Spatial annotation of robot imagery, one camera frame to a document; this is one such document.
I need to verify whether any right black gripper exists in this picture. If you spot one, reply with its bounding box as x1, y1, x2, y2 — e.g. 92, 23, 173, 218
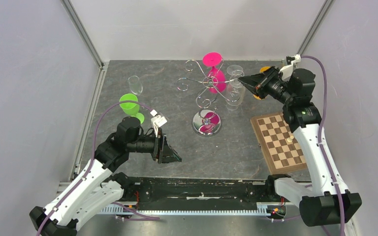
239, 65, 295, 105

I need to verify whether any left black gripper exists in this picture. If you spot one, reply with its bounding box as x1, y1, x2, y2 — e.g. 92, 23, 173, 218
127, 127, 182, 164

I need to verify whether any orange wine glass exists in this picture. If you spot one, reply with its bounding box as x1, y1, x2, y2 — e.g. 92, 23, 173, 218
253, 66, 271, 100

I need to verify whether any chrome wine glass rack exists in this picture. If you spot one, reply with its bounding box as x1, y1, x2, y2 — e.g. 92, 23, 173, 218
176, 59, 238, 137

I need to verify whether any green wine glass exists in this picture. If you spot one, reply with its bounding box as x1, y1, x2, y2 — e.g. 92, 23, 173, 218
119, 93, 145, 124

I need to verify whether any clear wine glass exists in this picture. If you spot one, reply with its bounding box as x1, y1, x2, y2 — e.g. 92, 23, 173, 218
127, 75, 143, 96

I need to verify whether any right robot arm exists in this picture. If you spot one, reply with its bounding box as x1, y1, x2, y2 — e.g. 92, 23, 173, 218
238, 66, 362, 227

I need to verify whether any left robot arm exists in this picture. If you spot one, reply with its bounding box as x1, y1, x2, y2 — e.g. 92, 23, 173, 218
30, 115, 182, 236

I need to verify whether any pink wine glass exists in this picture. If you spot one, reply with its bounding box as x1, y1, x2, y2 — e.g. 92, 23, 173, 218
202, 52, 226, 94

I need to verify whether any white chess piece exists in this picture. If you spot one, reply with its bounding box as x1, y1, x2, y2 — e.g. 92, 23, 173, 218
286, 135, 294, 143

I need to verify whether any wooden chessboard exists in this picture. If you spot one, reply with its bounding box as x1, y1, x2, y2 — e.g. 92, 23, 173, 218
250, 112, 307, 175

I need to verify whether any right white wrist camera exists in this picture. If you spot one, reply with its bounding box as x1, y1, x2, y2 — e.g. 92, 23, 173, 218
279, 54, 301, 81

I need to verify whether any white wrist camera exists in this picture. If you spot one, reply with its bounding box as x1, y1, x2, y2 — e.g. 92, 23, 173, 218
279, 54, 301, 81
150, 109, 167, 136

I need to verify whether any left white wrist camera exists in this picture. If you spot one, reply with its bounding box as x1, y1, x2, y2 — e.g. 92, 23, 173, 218
150, 109, 167, 136

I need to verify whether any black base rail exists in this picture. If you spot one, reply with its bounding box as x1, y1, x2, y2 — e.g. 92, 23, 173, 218
115, 177, 288, 211

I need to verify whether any white slotted cable duct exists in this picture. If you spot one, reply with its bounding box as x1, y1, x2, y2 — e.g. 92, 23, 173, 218
98, 204, 282, 217

